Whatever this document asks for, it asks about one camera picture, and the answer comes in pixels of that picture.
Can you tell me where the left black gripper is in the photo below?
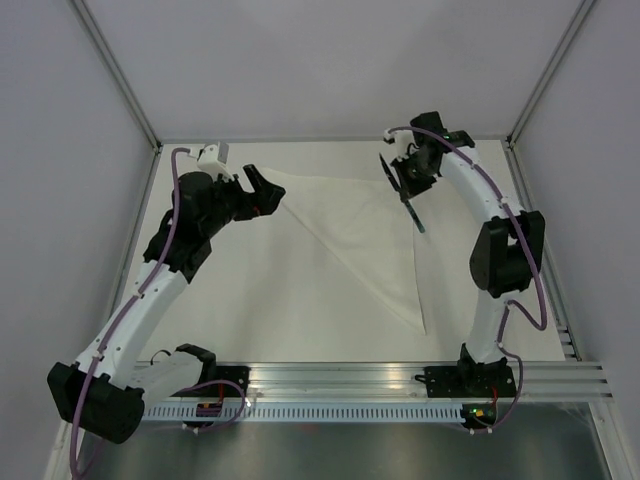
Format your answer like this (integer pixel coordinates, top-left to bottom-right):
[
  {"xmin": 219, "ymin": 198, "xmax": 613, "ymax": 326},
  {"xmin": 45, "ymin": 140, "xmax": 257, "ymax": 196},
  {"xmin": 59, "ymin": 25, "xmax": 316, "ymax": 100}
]
[{"xmin": 201, "ymin": 164, "xmax": 284, "ymax": 237}]

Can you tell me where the teal handled knife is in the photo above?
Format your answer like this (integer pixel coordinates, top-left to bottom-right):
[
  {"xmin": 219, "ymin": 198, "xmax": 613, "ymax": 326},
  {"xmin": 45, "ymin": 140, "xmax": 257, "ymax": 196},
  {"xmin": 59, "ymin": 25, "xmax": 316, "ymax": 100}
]
[{"xmin": 399, "ymin": 193, "xmax": 425, "ymax": 234}]

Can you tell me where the white cloth napkin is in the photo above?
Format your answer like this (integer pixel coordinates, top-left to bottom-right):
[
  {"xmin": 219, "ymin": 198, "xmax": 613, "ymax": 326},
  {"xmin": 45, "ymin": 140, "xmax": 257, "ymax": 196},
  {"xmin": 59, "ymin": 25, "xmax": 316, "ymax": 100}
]
[{"xmin": 263, "ymin": 168, "xmax": 428, "ymax": 335}]

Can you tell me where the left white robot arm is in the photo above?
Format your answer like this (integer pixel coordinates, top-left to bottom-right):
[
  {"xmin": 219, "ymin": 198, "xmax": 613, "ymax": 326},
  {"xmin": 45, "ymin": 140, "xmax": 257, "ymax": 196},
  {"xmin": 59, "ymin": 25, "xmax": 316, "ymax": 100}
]
[{"xmin": 47, "ymin": 165, "xmax": 286, "ymax": 444}]

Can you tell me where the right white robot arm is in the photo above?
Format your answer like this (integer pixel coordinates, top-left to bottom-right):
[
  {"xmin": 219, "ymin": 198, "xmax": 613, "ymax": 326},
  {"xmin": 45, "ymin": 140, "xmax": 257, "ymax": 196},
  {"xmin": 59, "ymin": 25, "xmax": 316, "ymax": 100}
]
[{"xmin": 381, "ymin": 111, "xmax": 548, "ymax": 395}]

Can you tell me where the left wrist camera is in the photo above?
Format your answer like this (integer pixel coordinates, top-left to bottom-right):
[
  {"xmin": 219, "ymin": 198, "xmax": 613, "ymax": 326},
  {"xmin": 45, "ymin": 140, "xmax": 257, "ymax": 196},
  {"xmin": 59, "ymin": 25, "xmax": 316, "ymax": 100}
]
[{"xmin": 187, "ymin": 142, "xmax": 233, "ymax": 182}]

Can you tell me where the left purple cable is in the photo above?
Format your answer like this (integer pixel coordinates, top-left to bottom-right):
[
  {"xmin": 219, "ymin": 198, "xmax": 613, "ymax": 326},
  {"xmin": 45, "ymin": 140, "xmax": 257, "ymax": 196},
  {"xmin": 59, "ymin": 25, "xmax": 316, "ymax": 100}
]
[{"xmin": 69, "ymin": 147, "xmax": 251, "ymax": 477}]

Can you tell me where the left aluminium frame post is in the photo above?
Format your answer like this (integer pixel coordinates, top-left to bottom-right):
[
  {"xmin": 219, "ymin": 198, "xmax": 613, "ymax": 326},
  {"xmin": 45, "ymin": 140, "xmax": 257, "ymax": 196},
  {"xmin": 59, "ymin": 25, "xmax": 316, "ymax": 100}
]
[{"xmin": 68, "ymin": 0, "xmax": 162, "ymax": 153}]

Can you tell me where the aluminium frame post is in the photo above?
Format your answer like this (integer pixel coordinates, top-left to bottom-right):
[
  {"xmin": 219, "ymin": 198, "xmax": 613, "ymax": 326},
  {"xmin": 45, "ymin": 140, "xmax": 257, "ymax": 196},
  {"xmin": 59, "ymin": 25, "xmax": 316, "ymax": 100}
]
[
  {"xmin": 505, "ymin": 0, "xmax": 599, "ymax": 149},
  {"xmin": 68, "ymin": 0, "xmax": 162, "ymax": 153}
]

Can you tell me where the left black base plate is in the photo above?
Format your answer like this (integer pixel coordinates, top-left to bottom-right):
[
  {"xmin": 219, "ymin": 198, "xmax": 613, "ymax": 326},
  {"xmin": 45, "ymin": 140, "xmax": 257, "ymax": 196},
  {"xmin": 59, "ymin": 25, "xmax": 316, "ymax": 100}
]
[{"xmin": 199, "ymin": 365, "xmax": 251, "ymax": 399}]

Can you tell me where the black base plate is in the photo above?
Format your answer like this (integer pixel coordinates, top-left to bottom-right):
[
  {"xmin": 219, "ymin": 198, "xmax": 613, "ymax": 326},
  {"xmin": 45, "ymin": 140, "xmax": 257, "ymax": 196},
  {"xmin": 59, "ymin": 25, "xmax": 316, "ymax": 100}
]
[
  {"xmin": 199, "ymin": 365, "xmax": 251, "ymax": 399},
  {"xmin": 415, "ymin": 365, "xmax": 517, "ymax": 399}
]

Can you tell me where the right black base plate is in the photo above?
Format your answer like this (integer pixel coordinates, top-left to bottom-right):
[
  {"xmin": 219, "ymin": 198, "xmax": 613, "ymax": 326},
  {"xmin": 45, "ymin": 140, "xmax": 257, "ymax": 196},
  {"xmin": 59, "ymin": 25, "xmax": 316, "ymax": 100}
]
[{"xmin": 415, "ymin": 365, "xmax": 517, "ymax": 399}]

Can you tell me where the white slotted cable duct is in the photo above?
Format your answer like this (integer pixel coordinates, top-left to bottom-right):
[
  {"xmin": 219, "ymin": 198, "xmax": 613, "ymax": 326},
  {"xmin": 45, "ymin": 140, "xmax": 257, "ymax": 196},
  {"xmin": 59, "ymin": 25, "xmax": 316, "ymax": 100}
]
[{"xmin": 143, "ymin": 401, "xmax": 463, "ymax": 423}]

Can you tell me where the right aluminium frame post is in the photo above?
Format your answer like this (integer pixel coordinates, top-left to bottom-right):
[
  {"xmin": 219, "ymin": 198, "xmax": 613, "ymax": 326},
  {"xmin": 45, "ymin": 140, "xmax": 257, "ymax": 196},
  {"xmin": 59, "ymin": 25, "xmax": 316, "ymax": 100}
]
[{"xmin": 505, "ymin": 0, "xmax": 599, "ymax": 149}]

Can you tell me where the aluminium front rail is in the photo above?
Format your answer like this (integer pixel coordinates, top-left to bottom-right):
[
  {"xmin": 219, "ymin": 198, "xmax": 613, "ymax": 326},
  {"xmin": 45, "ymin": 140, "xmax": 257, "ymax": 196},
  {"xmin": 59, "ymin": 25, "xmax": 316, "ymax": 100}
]
[{"xmin": 69, "ymin": 360, "xmax": 614, "ymax": 402}]

